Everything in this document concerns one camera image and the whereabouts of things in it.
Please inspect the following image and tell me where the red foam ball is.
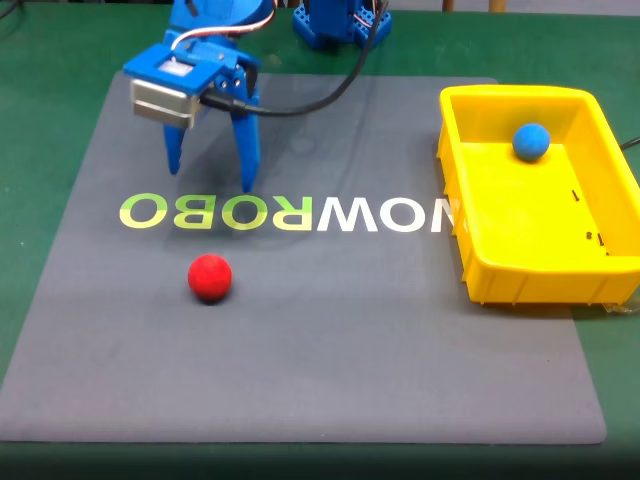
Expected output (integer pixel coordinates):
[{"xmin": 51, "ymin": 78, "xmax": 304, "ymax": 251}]
[{"xmin": 187, "ymin": 253, "xmax": 234, "ymax": 301}]

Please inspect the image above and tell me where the yellow plastic bin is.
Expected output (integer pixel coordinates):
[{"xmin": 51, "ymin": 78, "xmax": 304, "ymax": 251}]
[{"xmin": 436, "ymin": 84, "xmax": 640, "ymax": 306}]

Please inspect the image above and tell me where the blue foam ball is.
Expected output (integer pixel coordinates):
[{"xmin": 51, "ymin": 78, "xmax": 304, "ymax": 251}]
[{"xmin": 511, "ymin": 122, "xmax": 552, "ymax": 163}]

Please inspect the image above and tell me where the gray mat with NOWROBO print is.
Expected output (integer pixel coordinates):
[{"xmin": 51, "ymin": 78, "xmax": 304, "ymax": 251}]
[{"xmin": 0, "ymin": 69, "xmax": 609, "ymax": 446}]

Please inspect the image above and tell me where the white red servo wire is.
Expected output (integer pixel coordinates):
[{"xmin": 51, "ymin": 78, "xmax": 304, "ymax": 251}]
[{"xmin": 170, "ymin": 0, "xmax": 278, "ymax": 51}]

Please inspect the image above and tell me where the silver camera box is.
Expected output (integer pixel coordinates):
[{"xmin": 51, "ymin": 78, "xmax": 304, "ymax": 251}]
[{"xmin": 130, "ymin": 78, "xmax": 202, "ymax": 131}]

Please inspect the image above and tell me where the thick black camera cable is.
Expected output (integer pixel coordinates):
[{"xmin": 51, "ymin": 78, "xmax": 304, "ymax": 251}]
[{"xmin": 199, "ymin": 0, "xmax": 391, "ymax": 119}]

